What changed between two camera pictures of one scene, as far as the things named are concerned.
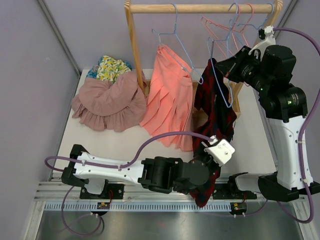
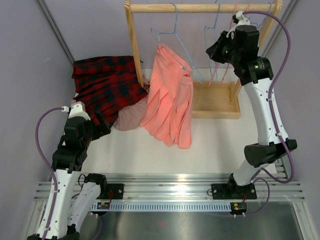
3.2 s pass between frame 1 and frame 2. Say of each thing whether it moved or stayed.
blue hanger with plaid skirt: moved
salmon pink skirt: stayed
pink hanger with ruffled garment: moved
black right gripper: moved
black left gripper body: moved
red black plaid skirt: moved
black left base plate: stayed
